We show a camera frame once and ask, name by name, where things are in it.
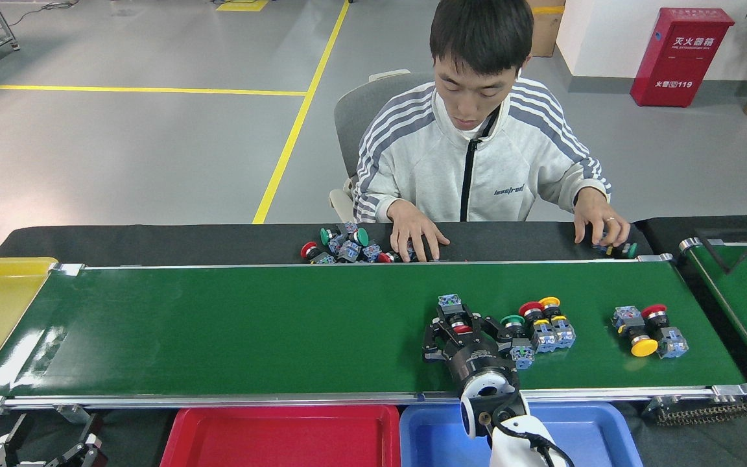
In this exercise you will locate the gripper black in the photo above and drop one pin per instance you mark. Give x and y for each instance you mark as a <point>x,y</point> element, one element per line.
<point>480,357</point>

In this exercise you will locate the blue plastic tray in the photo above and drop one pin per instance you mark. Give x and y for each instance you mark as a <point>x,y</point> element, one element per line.
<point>432,441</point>

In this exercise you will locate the red plastic tray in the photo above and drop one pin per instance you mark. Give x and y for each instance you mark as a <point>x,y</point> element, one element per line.
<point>283,441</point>

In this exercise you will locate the person's right hand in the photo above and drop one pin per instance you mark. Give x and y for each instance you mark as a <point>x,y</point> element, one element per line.
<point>419,227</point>

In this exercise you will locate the person's left hand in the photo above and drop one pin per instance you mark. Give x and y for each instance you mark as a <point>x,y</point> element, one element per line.
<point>600,214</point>

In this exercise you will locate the person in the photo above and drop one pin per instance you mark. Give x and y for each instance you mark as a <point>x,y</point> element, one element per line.
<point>425,162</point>

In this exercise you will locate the grey office chair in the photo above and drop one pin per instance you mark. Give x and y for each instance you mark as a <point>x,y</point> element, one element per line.
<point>354,117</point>

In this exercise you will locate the brown cardboard box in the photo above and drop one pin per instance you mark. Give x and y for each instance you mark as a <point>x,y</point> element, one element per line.
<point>545,32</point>

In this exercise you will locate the red fire extinguisher box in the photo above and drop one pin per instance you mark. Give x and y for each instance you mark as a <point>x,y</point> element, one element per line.
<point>678,65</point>

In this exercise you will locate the green conveyor belt silver frame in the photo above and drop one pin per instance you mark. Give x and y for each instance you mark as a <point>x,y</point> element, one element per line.
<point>218,324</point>

